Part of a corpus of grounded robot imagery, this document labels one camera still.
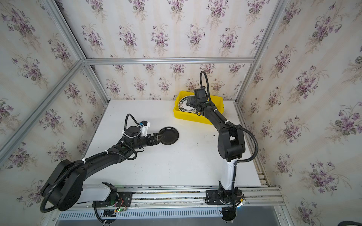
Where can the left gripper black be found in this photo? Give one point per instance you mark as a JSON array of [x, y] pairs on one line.
[[154, 138]]

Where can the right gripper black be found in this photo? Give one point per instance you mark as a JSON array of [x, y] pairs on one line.
[[194, 102]]

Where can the white plate green text rim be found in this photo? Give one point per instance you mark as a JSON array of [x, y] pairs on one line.
[[184, 105]]

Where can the black round plate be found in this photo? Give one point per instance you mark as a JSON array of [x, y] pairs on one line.
[[169, 135]]

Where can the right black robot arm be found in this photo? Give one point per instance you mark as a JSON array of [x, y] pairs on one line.
[[231, 140]]

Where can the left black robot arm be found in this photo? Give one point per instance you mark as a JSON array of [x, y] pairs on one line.
[[65, 185]]

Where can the yellow plastic bin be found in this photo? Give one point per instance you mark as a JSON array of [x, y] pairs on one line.
[[205, 117]]

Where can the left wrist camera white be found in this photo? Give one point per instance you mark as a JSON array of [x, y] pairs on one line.
[[144, 126]]

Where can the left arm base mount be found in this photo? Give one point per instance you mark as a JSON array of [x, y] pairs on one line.
[[113, 202]]

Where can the aluminium frame post right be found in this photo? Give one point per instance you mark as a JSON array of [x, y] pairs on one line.
[[263, 45]]

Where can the aluminium frame post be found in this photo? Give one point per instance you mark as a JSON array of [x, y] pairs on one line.
[[50, 105], [263, 45]]

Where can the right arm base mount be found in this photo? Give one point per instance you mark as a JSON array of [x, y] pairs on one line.
[[233, 198]]

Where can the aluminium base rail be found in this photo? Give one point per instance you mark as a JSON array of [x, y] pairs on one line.
[[178, 202]]

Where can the aluminium frame post left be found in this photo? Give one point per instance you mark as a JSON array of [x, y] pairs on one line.
[[50, 105]]

